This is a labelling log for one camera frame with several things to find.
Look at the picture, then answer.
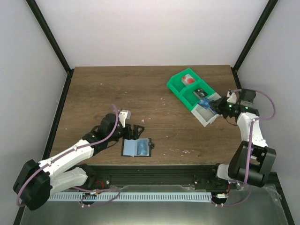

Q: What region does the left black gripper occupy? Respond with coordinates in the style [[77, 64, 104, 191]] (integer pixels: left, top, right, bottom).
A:
[[107, 124, 145, 142]]

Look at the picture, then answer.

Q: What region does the black card holder wallet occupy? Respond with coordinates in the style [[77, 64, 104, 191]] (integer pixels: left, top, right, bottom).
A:
[[121, 138, 155, 157]]

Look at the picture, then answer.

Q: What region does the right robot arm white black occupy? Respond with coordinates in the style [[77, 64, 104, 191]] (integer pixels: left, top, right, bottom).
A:
[[208, 89, 276, 189]]

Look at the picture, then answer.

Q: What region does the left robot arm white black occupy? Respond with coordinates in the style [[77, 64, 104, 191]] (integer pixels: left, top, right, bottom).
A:
[[13, 110, 144, 210]]

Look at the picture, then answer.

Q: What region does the card inside holder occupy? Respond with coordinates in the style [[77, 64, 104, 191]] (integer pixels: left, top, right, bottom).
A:
[[137, 140, 148, 156]]

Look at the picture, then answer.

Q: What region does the black card in bin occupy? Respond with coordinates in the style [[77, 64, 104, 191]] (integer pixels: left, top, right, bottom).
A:
[[193, 88, 208, 99]]

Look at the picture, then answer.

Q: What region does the red white card in bin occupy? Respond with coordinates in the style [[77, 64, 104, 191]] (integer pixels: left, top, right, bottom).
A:
[[181, 74, 195, 86]]

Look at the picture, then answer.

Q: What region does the green white sorting bin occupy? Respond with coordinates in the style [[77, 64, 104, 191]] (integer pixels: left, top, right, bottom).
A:
[[166, 68, 221, 127]]

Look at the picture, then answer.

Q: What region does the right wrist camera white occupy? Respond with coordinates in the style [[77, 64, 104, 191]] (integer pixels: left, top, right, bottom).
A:
[[226, 90, 237, 104]]

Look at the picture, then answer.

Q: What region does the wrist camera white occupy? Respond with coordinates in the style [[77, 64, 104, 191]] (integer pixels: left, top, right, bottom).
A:
[[226, 90, 237, 104], [119, 110, 131, 128]]

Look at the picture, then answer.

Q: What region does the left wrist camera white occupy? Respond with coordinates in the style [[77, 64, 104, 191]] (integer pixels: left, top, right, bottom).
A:
[[119, 110, 131, 128]]

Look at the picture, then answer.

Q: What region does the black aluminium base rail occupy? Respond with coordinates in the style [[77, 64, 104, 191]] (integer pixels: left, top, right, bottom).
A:
[[89, 165, 228, 190]]

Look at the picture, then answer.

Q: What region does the light blue slotted cable duct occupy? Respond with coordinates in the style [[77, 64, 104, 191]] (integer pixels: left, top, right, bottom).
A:
[[48, 192, 211, 203]]

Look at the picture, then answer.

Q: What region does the right black frame post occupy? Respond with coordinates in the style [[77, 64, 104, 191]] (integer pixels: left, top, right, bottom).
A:
[[233, 0, 279, 71]]

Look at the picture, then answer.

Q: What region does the black frame post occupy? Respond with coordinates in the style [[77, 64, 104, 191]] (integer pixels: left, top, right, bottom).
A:
[[25, 0, 72, 73], [233, 0, 279, 71]]

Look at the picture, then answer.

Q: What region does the left black frame post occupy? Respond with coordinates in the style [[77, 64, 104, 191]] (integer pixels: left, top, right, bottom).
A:
[[25, 0, 72, 73]]

